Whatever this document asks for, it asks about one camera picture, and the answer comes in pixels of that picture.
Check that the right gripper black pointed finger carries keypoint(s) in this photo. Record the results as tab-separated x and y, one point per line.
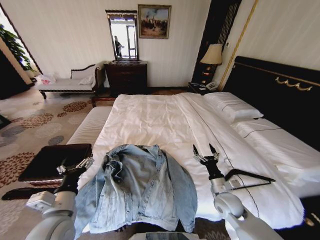
197	153
214	151

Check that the left gripper finger silver bars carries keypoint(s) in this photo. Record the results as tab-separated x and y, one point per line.
85	163
60	169

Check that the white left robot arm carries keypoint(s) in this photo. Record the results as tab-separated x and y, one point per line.
53	220

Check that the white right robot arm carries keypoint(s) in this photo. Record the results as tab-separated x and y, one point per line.
228	205

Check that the white striped bed bench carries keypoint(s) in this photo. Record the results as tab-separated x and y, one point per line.
90	125

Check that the black clothes hanger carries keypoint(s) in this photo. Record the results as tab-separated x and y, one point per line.
250	175

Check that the white bed duvet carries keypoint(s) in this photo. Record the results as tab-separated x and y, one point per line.
160	120

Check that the dark wooden low table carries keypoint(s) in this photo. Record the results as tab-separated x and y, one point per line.
50	160

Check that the white pillow with black line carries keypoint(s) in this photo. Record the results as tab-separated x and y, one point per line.
270	140
231	105

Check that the light blue denim jacket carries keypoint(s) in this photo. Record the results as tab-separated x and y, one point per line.
140	185

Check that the dark wooden nightstand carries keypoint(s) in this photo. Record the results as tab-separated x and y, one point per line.
197	88

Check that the white desk telephone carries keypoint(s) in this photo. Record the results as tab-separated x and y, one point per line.
211	85

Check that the white cushion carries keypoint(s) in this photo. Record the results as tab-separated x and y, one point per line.
87	80

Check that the black headboard with gold trim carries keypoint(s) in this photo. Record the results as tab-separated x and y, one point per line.
280	95

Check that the pink and white bag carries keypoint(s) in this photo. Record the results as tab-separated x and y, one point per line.
47	78

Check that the dark wooden dresser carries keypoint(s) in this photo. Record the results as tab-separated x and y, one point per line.
126	77

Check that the table lamp with beige shade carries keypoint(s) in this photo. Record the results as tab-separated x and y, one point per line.
212	53

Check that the dark wooden cabinet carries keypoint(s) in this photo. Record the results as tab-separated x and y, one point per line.
11	80

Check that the person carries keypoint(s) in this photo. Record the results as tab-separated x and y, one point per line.
118	46

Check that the green leafy plant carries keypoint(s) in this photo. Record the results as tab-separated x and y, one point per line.
13	47

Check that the gold framed painting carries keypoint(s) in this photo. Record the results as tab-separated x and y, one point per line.
154	21

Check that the white chaise longue, dark frame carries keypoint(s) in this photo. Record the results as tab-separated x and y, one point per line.
67	83

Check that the dark slatted wall panel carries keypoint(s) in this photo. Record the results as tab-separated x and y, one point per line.
220	22

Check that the dark framed wall mirror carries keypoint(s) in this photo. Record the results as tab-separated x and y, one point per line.
132	30

